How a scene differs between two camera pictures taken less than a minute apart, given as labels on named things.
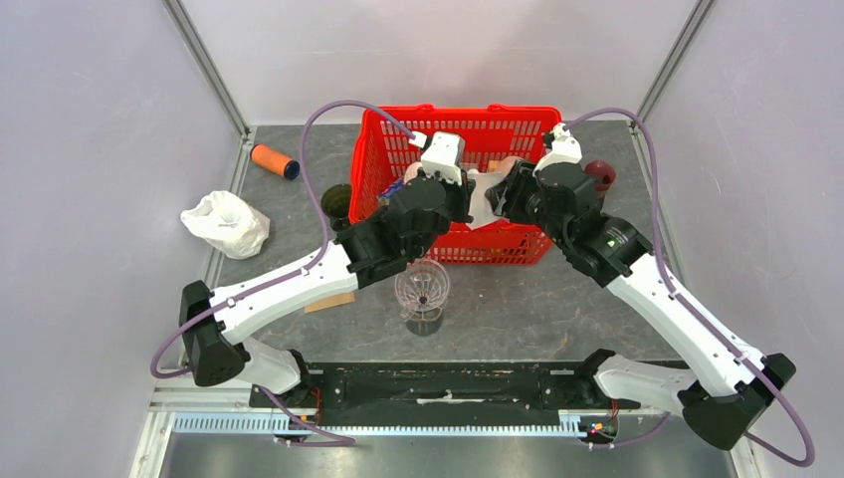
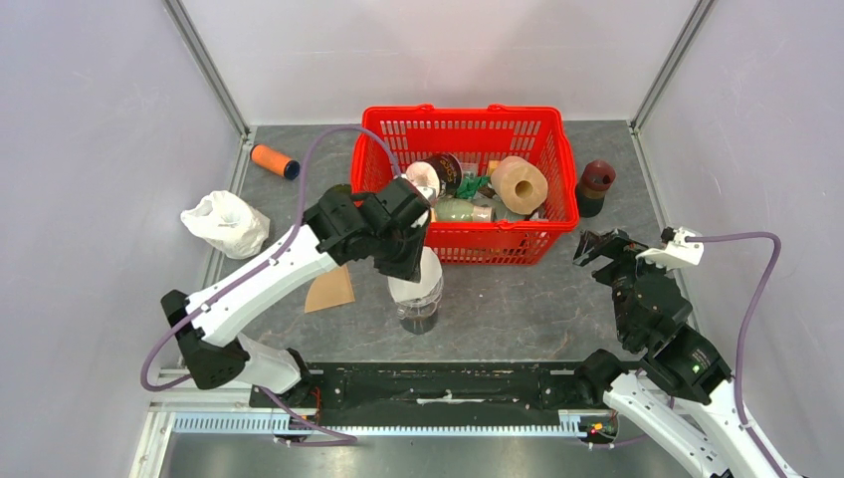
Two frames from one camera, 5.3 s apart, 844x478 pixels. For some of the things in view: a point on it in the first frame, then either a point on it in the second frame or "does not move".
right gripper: (506, 195) → (613, 242)
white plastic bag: (229, 222) does not move
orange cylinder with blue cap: (275, 160) does not move
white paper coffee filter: (483, 212) → (430, 278)
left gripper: (461, 187) → (409, 269)
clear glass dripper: (421, 290) does not move
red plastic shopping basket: (385, 154) does not move
